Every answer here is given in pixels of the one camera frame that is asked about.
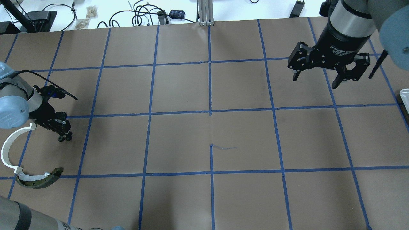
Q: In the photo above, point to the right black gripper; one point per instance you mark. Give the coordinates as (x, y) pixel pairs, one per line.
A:
(341, 43)

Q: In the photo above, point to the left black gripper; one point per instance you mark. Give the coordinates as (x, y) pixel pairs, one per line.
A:
(42, 113)

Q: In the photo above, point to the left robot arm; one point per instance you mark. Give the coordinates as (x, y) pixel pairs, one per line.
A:
(20, 102)

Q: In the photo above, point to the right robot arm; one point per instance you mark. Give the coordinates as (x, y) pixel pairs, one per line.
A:
(349, 26)

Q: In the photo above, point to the olive brake shoe part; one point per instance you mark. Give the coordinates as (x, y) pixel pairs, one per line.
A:
(39, 181)

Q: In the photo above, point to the black power adapter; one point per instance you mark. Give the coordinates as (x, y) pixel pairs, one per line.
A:
(297, 9)

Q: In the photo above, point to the aluminium frame post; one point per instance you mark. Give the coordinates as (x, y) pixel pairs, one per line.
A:
(205, 12)

